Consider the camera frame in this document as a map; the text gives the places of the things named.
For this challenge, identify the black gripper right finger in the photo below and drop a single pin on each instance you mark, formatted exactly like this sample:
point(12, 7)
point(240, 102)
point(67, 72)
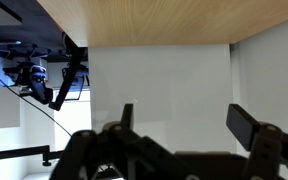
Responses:
point(242, 125)

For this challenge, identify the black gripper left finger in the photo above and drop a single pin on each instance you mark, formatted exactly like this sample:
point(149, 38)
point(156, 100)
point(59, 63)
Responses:
point(127, 116)

